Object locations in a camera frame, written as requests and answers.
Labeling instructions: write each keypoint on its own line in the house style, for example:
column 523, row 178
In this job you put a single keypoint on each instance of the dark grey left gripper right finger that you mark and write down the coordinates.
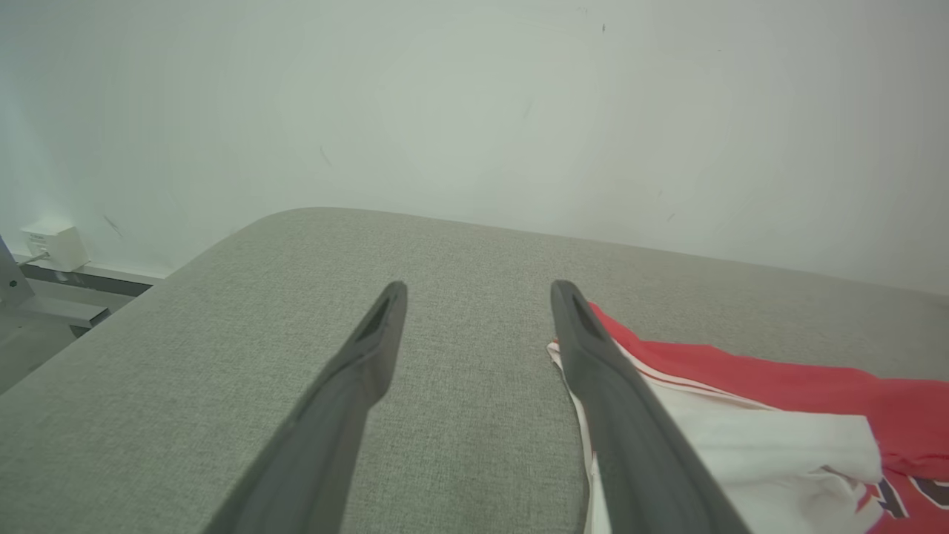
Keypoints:
column 630, row 445

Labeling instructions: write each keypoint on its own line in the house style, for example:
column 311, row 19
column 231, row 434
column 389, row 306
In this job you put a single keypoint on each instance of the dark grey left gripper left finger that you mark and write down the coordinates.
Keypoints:
column 334, row 423

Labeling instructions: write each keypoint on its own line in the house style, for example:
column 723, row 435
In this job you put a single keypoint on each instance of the red white basketball jersey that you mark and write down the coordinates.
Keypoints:
column 778, row 445

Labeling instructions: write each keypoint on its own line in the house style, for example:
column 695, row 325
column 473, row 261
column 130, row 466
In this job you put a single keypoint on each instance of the grey metal frame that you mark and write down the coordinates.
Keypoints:
column 74, row 280

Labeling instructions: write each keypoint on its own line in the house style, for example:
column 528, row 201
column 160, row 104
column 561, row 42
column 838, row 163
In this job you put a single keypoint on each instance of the white wall power box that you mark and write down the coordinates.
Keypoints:
column 55, row 245

